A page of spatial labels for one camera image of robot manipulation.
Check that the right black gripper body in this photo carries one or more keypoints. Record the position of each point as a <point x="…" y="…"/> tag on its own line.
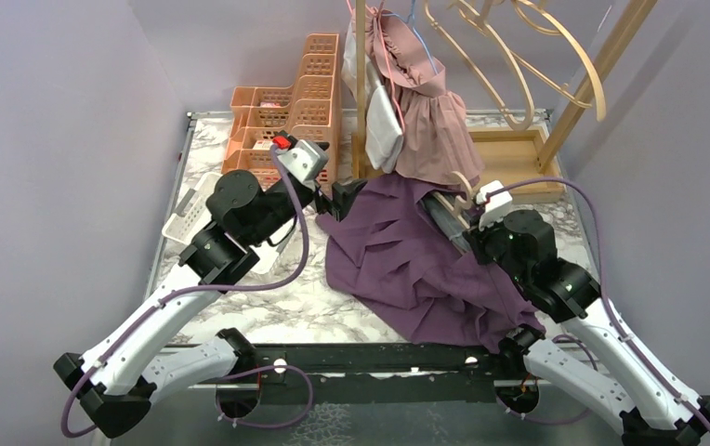
<point x="491" y="243"/>

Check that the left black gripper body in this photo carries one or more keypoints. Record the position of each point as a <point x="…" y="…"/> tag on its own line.
<point x="321" y="206"/>

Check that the white skirt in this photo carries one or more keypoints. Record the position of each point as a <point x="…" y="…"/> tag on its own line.
<point x="384" y="137"/>

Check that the purple cloth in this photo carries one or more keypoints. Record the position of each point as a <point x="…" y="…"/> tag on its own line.
<point x="391" y="256"/>

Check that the pink clothes pile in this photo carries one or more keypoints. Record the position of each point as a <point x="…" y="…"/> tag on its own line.
<point x="436" y="140"/>

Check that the pink wire hanger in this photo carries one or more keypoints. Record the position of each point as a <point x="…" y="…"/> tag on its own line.
<point x="378" y="58"/>

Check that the blue wire hanger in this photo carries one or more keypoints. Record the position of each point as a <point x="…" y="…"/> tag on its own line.
<point x="409" y="21"/>

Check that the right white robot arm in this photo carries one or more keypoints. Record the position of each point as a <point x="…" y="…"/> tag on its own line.
<point x="642" y="400"/>

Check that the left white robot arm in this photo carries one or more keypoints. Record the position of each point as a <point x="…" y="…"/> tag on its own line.
<point x="114" y="384"/>

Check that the wooden hanger rack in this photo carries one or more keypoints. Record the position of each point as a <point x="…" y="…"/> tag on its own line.
<point x="509" y="155"/>

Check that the orange plastic file organizer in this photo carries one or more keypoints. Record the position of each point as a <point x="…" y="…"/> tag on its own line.
<point x="308" y="109"/>

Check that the white plastic basket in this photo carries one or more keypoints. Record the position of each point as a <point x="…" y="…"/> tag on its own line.
<point x="191" y="215"/>

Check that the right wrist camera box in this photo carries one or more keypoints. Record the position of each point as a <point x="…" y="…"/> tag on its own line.
<point x="494" y="202"/>

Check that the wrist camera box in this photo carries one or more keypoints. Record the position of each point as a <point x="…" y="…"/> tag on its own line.
<point x="494" y="202"/>
<point x="303" y="159"/>

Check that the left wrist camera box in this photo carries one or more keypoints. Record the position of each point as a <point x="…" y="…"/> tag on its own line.
<point x="303" y="159"/>

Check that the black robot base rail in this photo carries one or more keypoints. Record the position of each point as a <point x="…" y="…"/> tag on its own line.
<point x="364" y="373"/>

